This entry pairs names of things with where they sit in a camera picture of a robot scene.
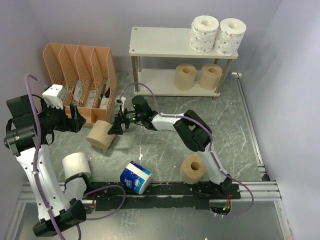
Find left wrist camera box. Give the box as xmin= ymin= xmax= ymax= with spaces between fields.
xmin=42 ymin=84 xmax=67 ymax=109

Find aluminium rail front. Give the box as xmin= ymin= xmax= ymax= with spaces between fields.
xmin=18 ymin=181 xmax=282 ymax=203

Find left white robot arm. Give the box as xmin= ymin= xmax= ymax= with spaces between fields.
xmin=3 ymin=95 xmax=94 ymax=237

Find blue paper roll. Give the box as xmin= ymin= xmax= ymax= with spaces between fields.
xmin=119 ymin=161 xmax=153 ymax=195

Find orange plastic file organizer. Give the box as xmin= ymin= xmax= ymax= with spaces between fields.
xmin=43 ymin=43 xmax=118 ymax=126

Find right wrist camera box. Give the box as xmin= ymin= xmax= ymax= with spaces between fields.
xmin=115 ymin=95 xmax=126 ymax=112

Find white dotted roll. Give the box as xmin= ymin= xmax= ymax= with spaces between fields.
xmin=189 ymin=15 xmax=220 ymax=54
xmin=214 ymin=18 xmax=247 ymax=56

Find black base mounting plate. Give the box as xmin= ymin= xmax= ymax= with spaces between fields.
xmin=91 ymin=181 xmax=241 ymax=211

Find white packets in organizer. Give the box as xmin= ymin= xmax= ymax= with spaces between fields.
xmin=72 ymin=79 xmax=111 ymax=110

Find white two-tier shelf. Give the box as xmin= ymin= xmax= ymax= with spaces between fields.
xmin=129 ymin=26 xmax=239 ymax=97

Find black tool in organizer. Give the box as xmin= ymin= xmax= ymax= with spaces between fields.
xmin=100 ymin=85 xmax=111 ymax=99

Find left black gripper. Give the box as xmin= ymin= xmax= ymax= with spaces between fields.
xmin=34 ymin=98 xmax=86 ymax=132

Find brown roll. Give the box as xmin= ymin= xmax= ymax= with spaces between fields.
xmin=180 ymin=153 xmax=207 ymax=185
xmin=199 ymin=63 xmax=223 ymax=90
xmin=174 ymin=63 xmax=197 ymax=91

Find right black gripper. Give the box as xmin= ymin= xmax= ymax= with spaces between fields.
xmin=107 ymin=105 xmax=143 ymax=136

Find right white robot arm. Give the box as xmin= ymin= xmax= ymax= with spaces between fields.
xmin=108 ymin=96 xmax=232 ymax=199

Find brown roll sideways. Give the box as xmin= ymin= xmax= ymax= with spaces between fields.
xmin=86 ymin=120 xmax=116 ymax=150

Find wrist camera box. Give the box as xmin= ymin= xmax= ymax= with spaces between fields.
xmin=115 ymin=95 xmax=126 ymax=112
xmin=42 ymin=84 xmax=67 ymax=109

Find plain white paper roll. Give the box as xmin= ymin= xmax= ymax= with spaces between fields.
xmin=62 ymin=152 xmax=92 ymax=179

